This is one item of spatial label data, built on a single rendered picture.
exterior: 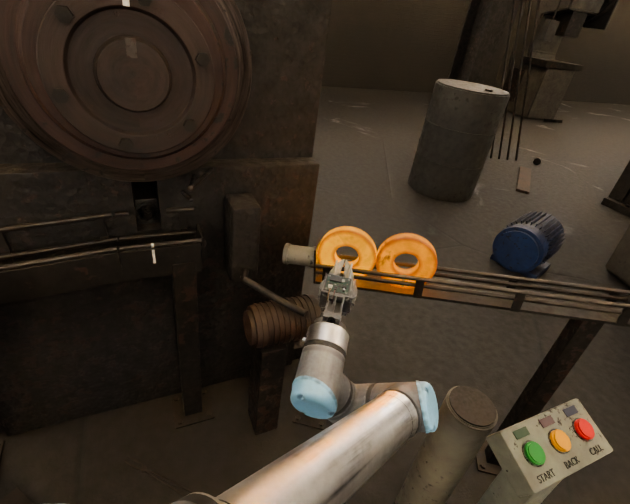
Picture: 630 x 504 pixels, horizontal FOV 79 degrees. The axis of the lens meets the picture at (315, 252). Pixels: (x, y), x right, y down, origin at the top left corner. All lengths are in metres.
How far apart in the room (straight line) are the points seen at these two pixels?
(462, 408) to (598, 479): 0.90
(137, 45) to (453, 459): 1.10
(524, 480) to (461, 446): 0.21
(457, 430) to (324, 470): 0.56
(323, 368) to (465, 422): 0.39
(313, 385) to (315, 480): 0.28
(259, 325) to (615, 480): 1.38
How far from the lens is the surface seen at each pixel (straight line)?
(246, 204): 1.03
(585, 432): 1.02
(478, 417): 1.03
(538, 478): 0.92
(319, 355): 0.77
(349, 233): 1.00
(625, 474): 1.94
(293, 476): 0.48
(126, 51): 0.79
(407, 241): 1.00
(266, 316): 1.08
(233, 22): 0.90
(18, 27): 0.86
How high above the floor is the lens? 1.26
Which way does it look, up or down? 32 degrees down
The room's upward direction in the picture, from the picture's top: 9 degrees clockwise
